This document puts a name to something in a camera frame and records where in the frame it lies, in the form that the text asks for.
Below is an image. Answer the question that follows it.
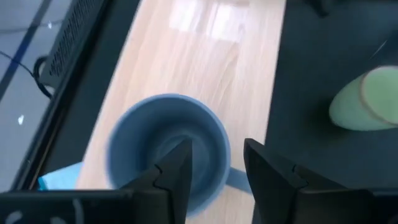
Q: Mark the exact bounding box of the green mug with white handle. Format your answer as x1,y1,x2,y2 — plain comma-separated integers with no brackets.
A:
328,65,398,131

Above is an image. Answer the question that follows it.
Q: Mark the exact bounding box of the thin black floor cable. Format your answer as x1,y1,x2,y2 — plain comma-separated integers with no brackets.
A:
0,51,35,77

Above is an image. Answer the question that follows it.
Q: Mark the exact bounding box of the black perforated computer case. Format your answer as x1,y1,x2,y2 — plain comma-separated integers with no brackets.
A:
40,0,106,90

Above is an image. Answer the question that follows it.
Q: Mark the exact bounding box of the blue-grey mug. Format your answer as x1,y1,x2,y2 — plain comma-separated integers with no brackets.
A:
105,93,252,218

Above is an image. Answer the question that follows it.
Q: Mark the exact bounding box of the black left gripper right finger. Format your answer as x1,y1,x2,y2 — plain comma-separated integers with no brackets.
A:
244,138,398,224

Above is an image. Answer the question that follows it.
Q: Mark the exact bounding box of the light blue cloth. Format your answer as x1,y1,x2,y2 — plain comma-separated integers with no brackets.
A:
37,161,85,191

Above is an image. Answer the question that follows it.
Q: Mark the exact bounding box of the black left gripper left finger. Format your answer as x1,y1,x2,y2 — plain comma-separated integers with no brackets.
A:
0,138,193,224

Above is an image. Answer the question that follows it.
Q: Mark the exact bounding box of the thick black cable loop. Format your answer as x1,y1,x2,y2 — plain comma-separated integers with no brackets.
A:
32,55,55,100

